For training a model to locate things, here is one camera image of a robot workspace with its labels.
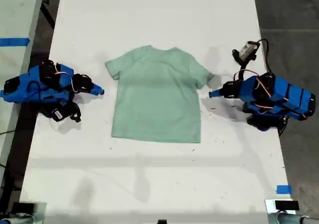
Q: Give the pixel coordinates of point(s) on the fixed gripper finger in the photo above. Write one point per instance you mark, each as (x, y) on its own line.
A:
(96, 87)
(216, 92)

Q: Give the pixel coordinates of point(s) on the pale side table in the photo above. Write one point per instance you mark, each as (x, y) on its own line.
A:
(15, 10)

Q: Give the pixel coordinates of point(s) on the small black box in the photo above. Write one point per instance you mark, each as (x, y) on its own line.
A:
(286, 205)

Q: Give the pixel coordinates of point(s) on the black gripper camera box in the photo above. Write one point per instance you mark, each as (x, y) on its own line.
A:
(58, 114)
(245, 49)

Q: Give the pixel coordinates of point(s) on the small black clamp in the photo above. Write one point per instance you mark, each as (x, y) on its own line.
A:
(162, 221)

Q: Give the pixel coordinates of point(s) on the long blue tape strip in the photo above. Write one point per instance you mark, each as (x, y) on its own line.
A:
(12, 42)

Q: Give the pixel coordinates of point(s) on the pale green T-shirt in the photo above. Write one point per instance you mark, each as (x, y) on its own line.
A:
(154, 97)

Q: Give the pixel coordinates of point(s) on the black stand leg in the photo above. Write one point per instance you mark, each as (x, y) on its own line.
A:
(48, 16)

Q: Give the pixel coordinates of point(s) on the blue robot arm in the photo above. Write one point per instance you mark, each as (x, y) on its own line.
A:
(20, 89)
(286, 92)

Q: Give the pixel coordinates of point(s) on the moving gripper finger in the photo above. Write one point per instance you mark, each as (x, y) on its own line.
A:
(97, 92)
(219, 96)

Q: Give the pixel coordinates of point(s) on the black camera stalk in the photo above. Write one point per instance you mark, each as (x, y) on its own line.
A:
(243, 67)

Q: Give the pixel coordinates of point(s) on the square blue tape piece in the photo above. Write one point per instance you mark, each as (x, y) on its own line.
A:
(284, 189)

